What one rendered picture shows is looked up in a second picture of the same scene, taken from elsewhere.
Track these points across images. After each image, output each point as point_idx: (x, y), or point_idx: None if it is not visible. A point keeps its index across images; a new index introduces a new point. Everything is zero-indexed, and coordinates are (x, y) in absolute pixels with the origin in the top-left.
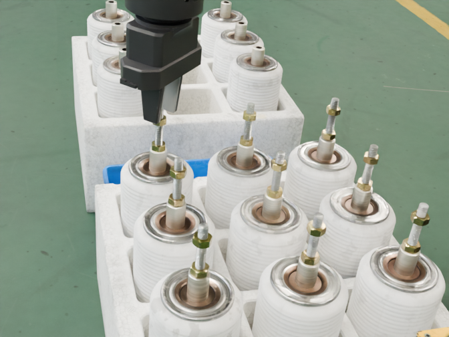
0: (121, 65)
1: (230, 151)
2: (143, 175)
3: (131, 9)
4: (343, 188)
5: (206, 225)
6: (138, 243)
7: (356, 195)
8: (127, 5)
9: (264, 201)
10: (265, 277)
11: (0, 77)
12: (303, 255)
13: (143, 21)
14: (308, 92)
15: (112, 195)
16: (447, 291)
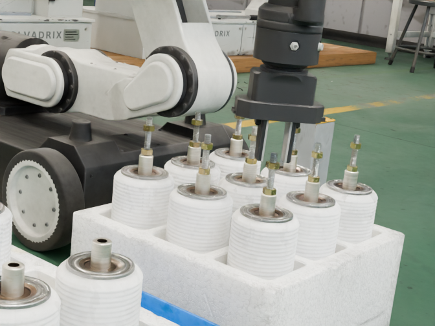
0: (319, 111)
1: (198, 195)
2: (286, 213)
3: (318, 61)
4: (183, 165)
5: (355, 134)
6: (339, 214)
7: (200, 152)
8: (316, 61)
9: (255, 170)
10: (304, 178)
11: None
12: (296, 151)
13: (307, 70)
14: None
15: (273, 281)
16: (57, 265)
